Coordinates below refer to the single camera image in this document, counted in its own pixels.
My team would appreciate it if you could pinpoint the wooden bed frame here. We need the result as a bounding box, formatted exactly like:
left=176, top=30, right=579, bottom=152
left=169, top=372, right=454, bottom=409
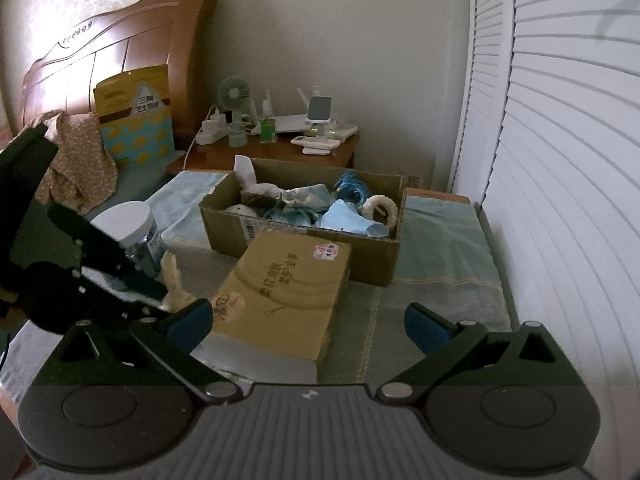
left=20, top=0, right=521, bottom=333

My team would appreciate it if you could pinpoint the white router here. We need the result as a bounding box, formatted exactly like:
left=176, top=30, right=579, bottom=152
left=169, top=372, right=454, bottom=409
left=275, top=87, right=323, bottom=133

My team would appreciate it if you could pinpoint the light blue cloth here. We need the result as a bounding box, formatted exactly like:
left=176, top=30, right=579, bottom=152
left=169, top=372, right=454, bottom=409
left=320, top=199, right=388, bottom=238

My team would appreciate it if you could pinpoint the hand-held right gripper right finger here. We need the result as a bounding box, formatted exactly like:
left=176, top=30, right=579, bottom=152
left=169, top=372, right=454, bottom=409
left=375, top=301, right=568, bottom=406

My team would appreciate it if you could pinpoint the phone on stand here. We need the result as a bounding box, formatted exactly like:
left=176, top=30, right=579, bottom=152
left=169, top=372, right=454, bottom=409
left=306, top=96, right=333, bottom=136

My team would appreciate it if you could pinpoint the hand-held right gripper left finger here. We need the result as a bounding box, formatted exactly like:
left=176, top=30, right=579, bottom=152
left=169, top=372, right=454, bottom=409
left=52, top=297, right=241, bottom=403

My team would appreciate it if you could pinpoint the light blue towel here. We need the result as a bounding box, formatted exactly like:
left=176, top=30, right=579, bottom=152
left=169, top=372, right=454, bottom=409
left=147, top=170, right=231, bottom=248

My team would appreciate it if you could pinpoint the white power cable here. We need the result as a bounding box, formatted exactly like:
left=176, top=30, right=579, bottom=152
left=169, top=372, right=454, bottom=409
left=182, top=135, right=203, bottom=171

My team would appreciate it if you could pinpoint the cream fluffy ring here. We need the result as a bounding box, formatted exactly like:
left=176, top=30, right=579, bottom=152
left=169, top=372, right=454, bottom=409
left=360, top=195, right=401, bottom=226

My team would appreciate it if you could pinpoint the white power strip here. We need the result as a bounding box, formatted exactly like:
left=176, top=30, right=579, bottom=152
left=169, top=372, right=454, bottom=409
left=196, top=110, right=231, bottom=145

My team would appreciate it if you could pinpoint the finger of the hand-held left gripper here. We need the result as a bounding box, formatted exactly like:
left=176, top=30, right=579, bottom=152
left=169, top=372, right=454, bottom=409
left=30, top=280, right=176, bottom=333
left=46, top=203, right=170, bottom=297

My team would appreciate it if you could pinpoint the white crumpled cloth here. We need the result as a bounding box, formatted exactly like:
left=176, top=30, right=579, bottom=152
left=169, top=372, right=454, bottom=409
left=242, top=184, right=281, bottom=206
left=234, top=155, right=258, bottom=191

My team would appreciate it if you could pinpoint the cream fluffy cloth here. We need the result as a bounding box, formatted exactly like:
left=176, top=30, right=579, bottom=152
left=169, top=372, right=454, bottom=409
left=159, top=252, right=198, bottom=313

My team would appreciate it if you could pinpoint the blue cable coil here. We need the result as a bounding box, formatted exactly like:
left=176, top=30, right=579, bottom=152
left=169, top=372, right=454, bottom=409
left=334, top=170, right=368, bottom=206

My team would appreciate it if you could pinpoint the small green desk fan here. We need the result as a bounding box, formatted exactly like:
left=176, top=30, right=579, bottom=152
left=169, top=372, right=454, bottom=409
left=217, top=76, right=251, bottom=146

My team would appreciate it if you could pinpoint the wooden nightstand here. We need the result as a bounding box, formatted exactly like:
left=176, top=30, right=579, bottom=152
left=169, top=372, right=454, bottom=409
left=166, top=130, right=361, bottom=176

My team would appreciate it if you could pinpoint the tan lidded box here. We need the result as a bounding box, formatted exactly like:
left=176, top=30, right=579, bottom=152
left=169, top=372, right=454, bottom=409
left=192, top=227, right=352, bottom=386

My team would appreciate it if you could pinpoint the clear jar with white lid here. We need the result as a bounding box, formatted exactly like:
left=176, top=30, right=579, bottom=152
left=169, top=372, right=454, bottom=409
left=90, top=201, right=166, bottom=281

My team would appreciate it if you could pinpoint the cardboard box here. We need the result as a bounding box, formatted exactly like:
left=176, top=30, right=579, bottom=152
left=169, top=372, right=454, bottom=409
left=198, top=157, right=408, bottom=288

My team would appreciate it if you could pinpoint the white louvered door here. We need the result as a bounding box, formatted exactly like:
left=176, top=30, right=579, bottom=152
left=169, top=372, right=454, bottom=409
left=447, top=0, right=640, bottom=386

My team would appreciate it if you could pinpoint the small white box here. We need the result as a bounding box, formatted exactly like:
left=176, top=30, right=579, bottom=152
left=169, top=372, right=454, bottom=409
left=325, top=121, right=357, bottom=147

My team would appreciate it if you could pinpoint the yellow printed packet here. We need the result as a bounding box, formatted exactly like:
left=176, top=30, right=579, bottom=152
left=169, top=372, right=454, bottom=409
left=92, top=64, right=176, bottom=171

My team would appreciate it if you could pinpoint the grey patterned cloth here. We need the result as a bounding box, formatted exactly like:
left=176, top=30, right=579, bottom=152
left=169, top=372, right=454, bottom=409
left=280, top=185, right=331, bottom=208

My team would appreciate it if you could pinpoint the floral brown cloth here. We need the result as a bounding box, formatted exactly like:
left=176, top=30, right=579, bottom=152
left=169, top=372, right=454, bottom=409
left=25, top=110, right=119, bottom=216

